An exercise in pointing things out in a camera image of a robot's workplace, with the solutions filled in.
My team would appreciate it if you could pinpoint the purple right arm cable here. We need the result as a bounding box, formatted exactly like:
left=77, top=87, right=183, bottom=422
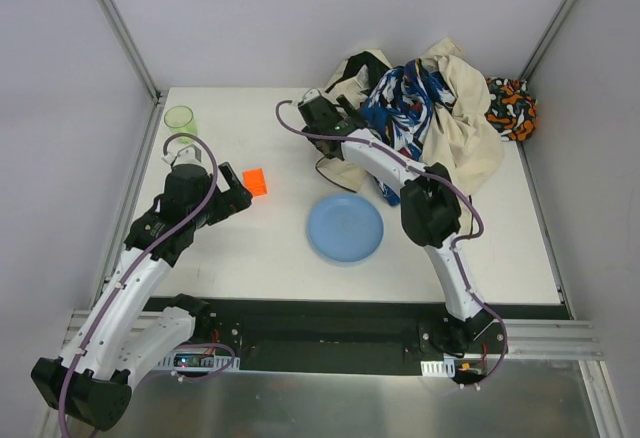
left=276, top=99, right=509, bottom=392

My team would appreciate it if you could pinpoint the orange black patterned cloth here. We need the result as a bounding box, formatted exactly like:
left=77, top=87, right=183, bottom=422
left=485, top=77, right=538, bottom=142

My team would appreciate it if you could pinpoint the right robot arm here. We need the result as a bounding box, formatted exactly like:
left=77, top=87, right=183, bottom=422
left=296, top=89, right=494, bottom=358

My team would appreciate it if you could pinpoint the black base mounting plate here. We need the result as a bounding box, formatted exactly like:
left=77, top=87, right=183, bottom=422
left=94, top=296, right=509, bottom=374

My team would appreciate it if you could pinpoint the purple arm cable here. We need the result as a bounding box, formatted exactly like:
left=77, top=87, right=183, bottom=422
left=58, top=133, right=236, bottom=438
left=276, top=99, right=509, bottom=392

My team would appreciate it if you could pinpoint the blue patterned cloth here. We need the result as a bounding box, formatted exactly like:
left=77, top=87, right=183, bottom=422
left=359, top=59, right=459, bottom=208

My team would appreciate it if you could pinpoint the aluminium frame rail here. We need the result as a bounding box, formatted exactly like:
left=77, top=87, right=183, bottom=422
left=96, top=0, right=162, bottom=104

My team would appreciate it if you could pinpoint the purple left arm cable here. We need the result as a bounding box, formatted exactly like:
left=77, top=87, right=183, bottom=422
left=58, top=133, right=236, bottom=438

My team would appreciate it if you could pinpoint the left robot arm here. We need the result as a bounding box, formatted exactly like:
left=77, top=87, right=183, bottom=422
left=31, top=162, right=252, bottom=431

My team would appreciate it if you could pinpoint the beige zippered cloth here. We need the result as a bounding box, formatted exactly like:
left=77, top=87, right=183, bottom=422
left=322, top=37, right=504, bottom=195

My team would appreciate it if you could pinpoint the light blue plate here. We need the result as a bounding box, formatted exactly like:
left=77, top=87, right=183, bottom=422
left=306, top=194, right=384, bottom=265

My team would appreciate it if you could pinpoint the green translucent cup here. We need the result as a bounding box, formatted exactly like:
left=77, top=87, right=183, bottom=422
left=164, top=105, right=198, bottom=136

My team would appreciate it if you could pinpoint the orange toy cube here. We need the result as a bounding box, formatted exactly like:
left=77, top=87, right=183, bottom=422
left=242, top=168, right=268, bottom=197

